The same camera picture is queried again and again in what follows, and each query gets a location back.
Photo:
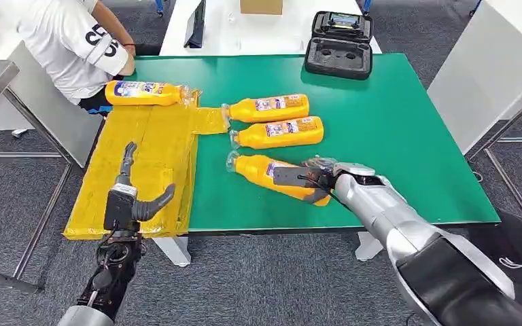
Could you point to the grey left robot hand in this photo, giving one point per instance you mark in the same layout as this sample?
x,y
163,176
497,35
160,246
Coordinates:
x,y
150,207

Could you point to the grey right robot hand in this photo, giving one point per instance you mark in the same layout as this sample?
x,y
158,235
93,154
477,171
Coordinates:
x,y
326,168

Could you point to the orange drink bottle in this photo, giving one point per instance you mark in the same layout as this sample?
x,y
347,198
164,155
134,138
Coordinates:
x,y
254,173
243,110
171,94
252,137

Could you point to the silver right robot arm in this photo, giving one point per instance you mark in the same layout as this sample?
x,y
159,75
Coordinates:
x,y
387,211

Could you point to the white table foot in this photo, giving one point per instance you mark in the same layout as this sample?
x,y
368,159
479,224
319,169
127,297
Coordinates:
x,y
175,249
368,247

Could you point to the yellow plastic sheet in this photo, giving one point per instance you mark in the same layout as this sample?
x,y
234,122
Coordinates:
x,y
153,148

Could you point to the green table mat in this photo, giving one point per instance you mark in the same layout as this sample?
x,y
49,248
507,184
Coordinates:
x,y
378,135

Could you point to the open black foam case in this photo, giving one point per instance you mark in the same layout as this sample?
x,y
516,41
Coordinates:
x,y
340,56

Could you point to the brown cardboard box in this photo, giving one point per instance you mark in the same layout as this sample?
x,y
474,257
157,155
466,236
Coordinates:
x,y
261,5

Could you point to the black flat device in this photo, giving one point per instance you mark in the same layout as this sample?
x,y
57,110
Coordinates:
x,y
195,24

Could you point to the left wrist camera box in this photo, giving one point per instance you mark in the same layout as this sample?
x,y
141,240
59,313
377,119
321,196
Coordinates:
x,y
118,209

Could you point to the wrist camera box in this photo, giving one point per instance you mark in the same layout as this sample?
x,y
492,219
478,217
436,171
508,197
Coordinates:
x,y
118,209
292,176

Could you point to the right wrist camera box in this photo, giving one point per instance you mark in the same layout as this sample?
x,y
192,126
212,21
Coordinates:
x,y
292,176

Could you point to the white table with metal frame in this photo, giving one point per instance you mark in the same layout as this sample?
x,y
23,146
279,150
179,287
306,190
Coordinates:
x,y
486,76
36,90

